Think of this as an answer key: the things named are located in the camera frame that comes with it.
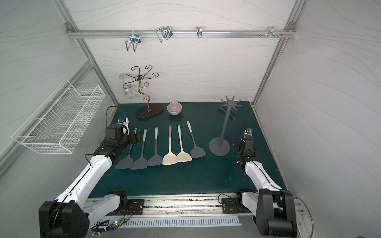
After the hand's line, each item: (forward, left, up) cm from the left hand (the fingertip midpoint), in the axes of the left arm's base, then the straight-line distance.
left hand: (132, 131), depth 83 cm
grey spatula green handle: (-12, +4, -14) cm, 19 cm away
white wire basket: (-6, +28, +14) cm, 32 cm away
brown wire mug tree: (+29, +3, -16) cm, 33 cm away
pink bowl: (+32, -19, -13) cm, 39 cm away
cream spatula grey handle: (-9, -20, -15) cm, 27 cm away
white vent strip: (-39, -30, -17) cm, 53 cm away
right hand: (+1, -66, -7) cm, 66 cm away
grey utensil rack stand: (+1, -53, -16) cm, 55 cm away
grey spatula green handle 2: (-12, -5, -15) cm, 20 cm away
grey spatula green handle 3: (-10, -13, -16) cm, 23 cm away
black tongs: (+1, -54, +15) cm, 56 cm away
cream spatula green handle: (-7, -29, -16) cm, 34 cm away
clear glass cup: (+29, +9, +4) cm, 30 cm away
